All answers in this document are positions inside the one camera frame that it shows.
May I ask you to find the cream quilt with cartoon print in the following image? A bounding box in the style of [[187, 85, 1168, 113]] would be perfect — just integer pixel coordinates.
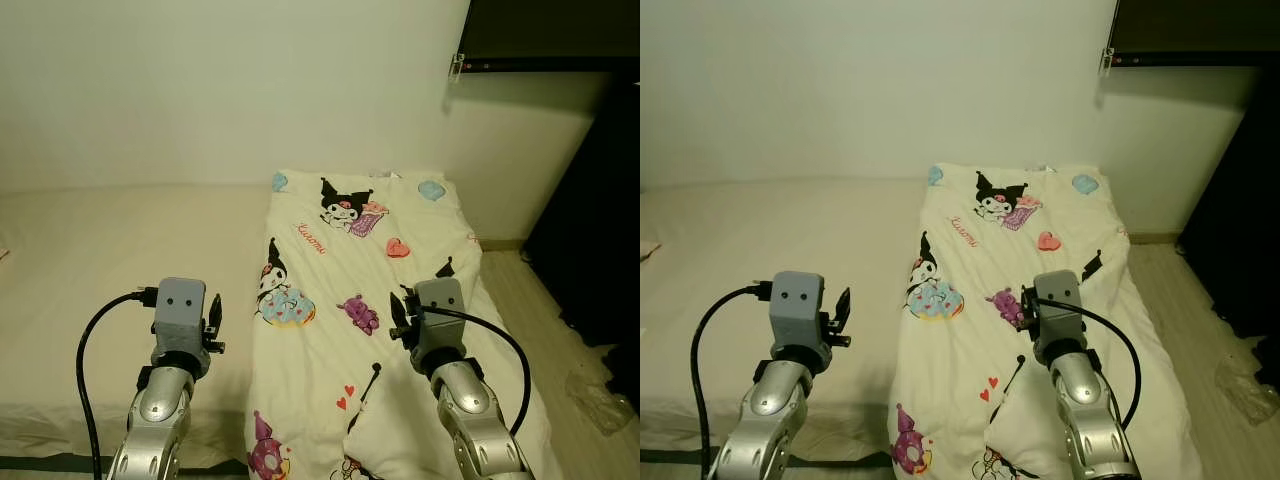
[[888, 163, 1206, 480], [243, 168, 561, 480]]

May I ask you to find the mattress with beige sheet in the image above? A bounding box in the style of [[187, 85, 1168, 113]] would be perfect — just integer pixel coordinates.
[[0, 183, 561, 466], [640, 178, 1206, 461]]

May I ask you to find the clear plastic bag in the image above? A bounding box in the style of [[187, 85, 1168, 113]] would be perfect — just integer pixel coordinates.
[[1213, 352, 1280, 426], [565, 362, 636, 436]]

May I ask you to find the dark cabinet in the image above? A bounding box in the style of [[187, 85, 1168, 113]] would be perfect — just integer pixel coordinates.
[[1177, 65, 1280, 341], [522, 70, 641, 416]]

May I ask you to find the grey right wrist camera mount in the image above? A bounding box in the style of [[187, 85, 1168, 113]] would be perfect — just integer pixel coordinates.
[[410, 277, 466, 361], [1030, 270, 1086, 356]]

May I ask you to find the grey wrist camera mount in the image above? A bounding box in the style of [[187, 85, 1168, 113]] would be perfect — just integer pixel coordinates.
[[153, 277, 208, 359], [1030, 270, 1086, 356], [768, 270, 826, 356], [410, 277, 466, 361]]

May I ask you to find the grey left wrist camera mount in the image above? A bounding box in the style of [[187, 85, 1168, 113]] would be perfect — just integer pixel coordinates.
[[768, 270, 826, 356], [153, 277, 208, 359]]

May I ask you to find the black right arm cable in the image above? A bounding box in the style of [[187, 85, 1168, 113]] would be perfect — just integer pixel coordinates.
[[1030, 295, 1142, 431], [405, 290, 532, 436]]

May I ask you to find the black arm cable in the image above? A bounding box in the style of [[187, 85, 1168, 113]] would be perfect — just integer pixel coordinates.
[[1030, 295, 1142, 431], [76, 287, 161, 480], [690, 282, 776, 480], [405, 290, 532, 436]]

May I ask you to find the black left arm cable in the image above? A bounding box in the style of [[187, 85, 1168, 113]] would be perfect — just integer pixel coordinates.
[[76, 287, 161, 480], [690, 282, 776, 480]]

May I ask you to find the dark wall shelf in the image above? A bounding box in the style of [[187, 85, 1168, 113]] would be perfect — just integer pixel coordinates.
[[1098, 0, 1280, 76], [447, 0, 641, 83]]

